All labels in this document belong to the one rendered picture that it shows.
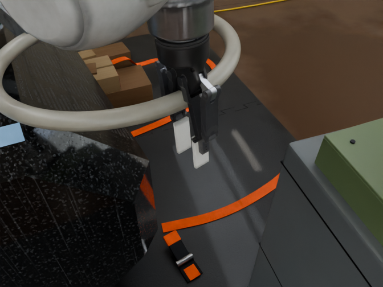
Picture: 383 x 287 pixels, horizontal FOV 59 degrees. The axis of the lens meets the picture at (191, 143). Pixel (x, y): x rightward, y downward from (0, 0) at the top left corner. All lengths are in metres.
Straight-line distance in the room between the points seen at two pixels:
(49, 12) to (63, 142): 0.56
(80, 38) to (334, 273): 0.60
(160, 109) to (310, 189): 0.33
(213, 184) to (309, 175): 0.99
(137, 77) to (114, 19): 1.84
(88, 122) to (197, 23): 0.21
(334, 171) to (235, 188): 1.01
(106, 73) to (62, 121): 1.46
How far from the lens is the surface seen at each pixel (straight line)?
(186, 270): 1.37
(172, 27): 0.43
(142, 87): 2.01
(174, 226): 1.47
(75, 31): 0.24
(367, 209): 0.60
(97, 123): 0.50
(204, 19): 0.44
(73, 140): 0.79
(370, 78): 2.61
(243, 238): 1.46
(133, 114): 0.49
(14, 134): 0.75
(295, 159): 0.69
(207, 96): 0.46
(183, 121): 0.58
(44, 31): 0.26
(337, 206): 0.63
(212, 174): 1.65
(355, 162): 0.60
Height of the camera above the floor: 1.27
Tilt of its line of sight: 44 degrees down
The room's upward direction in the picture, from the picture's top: straight up
